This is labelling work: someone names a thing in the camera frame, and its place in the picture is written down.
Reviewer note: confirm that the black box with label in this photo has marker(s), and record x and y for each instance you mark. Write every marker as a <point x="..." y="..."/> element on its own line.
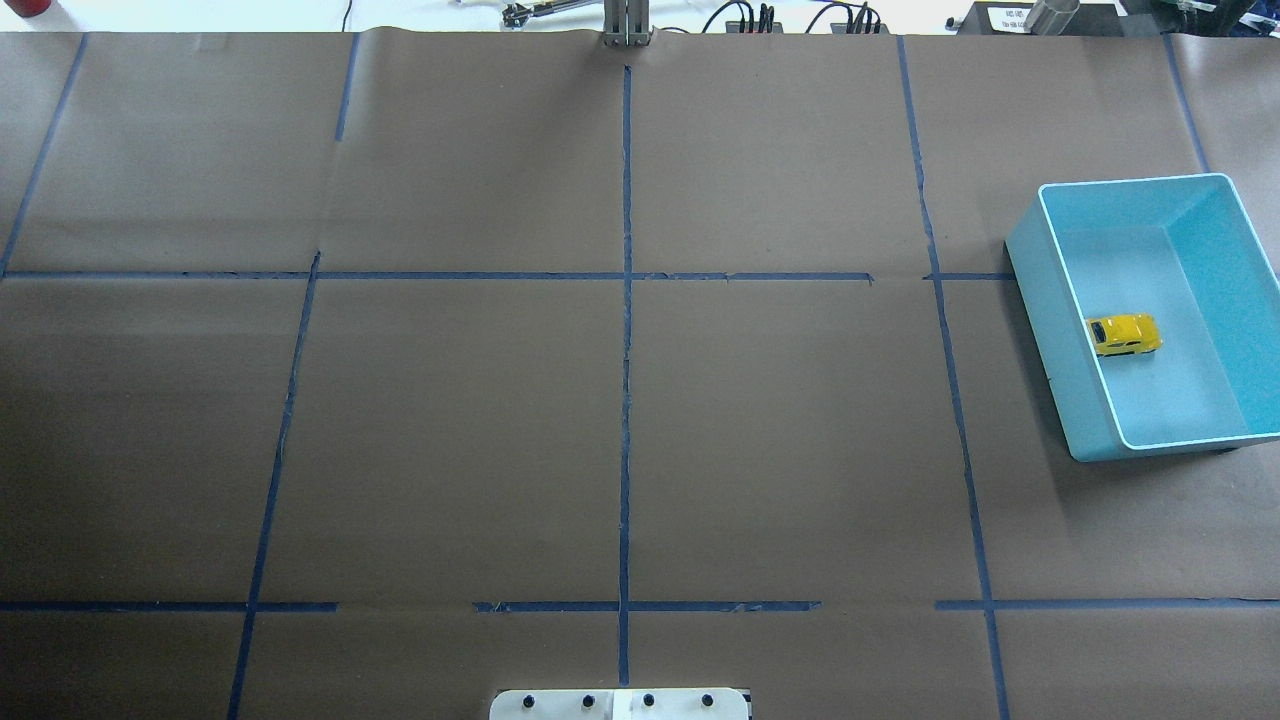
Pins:
<point x="1038" y="18"/>

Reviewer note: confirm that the metal clamp tool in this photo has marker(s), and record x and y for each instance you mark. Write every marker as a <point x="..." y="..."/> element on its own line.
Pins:
<point x="517" y="15"/>

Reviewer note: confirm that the aluminium frame profile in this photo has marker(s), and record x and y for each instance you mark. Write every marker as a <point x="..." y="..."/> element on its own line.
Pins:
<point x="626" y="23"/>

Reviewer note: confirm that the black power strip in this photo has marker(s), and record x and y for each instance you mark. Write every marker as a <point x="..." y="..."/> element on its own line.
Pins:
<point x="798" y="18"/>

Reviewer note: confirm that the light blue plastic bin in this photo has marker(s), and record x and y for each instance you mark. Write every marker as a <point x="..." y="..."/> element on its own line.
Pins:
<point x="1180" y="248"/>

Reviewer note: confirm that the red cylinder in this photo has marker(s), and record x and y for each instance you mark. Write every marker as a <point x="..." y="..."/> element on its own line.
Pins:
<point x="26" y="9"/>

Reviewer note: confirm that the yellow beetle toy car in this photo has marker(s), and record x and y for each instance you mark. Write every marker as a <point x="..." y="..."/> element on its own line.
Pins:
<point x="1124" y="334"/>

